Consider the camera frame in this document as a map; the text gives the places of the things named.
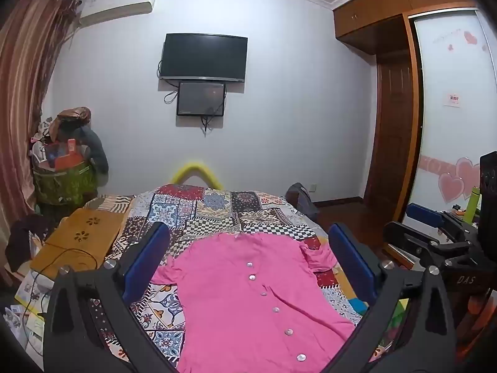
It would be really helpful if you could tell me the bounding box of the yellow printed cushion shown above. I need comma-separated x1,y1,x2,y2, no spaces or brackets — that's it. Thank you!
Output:
382,297,410,352

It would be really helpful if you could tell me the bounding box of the pile of white papers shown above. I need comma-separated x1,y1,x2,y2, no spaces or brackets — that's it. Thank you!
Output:
0,267,53,360

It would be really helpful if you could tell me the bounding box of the black cable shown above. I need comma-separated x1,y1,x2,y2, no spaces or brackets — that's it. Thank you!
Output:
22,248,98,321

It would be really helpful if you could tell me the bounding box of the green patterned bag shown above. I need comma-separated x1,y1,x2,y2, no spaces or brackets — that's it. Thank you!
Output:
33,162,98,206

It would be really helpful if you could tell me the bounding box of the striped brown curtain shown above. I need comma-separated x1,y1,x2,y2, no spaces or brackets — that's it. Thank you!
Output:
0,0,83,249

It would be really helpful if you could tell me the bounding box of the brown patterned cloth bundle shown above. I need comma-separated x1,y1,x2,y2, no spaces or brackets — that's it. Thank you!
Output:
56,106,93,130

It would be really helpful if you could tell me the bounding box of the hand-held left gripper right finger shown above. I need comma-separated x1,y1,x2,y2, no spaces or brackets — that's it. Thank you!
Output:
322,223,457,373

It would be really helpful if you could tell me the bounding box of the small black monitor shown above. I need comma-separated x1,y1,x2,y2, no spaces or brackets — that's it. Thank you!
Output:
176,81,227,117

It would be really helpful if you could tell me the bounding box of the green bottle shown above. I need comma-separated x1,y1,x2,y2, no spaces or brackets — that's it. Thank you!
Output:
464,187,481,220

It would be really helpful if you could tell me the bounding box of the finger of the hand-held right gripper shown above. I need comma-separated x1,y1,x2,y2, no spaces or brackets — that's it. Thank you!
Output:
382,221,483,272
406,204,481,242

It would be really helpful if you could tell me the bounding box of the patchwork printed blanket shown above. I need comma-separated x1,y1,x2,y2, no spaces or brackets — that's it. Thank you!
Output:
83,183,408,373

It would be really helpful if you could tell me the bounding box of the grey backpack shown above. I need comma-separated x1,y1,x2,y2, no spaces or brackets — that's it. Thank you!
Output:
285,182,321,223

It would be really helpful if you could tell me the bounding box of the pink buttoned shirt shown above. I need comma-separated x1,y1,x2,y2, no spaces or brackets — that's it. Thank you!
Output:
151,232,360,373

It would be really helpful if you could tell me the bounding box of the wooden wardrobe with white door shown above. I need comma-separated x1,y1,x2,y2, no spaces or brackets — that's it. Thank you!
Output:
333,0,497,228

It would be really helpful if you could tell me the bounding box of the dark purple clothing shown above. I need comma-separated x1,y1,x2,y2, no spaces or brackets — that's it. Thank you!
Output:
7,214,60,273

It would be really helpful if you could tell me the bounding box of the wooden lap board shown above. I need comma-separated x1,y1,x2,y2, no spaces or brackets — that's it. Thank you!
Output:
30,207,127,281

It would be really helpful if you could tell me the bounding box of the black wall television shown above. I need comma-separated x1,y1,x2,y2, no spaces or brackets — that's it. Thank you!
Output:
159,33,249,83

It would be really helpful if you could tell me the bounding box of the grey jacket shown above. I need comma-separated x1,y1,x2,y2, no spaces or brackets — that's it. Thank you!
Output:
77,126,110,176

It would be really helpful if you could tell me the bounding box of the white air conditioner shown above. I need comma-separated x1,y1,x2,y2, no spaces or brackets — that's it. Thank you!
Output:
79,0,158,29

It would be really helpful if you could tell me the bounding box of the orange box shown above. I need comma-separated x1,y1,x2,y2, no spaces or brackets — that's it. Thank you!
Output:
53,138,85,171

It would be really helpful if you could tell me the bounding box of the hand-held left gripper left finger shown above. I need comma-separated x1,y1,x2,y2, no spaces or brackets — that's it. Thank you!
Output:
43,221,183,373

